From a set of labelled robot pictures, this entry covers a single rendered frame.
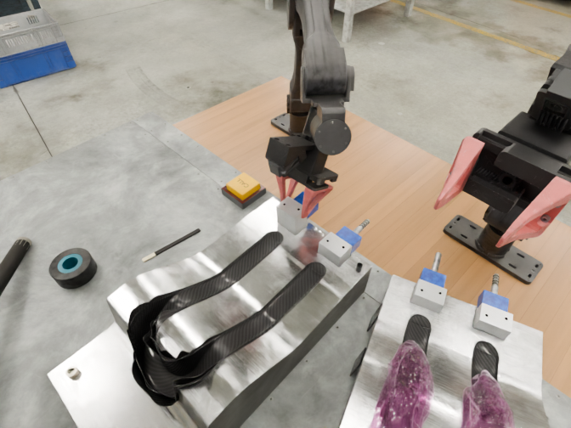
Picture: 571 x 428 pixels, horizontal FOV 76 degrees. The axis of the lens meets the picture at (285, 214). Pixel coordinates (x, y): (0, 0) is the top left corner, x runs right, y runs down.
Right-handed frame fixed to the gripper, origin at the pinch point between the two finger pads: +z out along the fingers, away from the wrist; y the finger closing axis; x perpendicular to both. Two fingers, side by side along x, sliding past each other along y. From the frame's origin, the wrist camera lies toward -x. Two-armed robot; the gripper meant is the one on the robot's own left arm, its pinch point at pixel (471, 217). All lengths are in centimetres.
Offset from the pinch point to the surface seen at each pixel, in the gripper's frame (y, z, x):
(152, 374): -23.5, 30.6, 31.6
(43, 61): -336, -24, 110
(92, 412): -25, 40, 32
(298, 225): -27.3, -4.5, 28.8
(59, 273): -55, 35, 35
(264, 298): -21.0, 9.9, 31.0
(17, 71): -337, -4, 111
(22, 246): -68, 38, 36
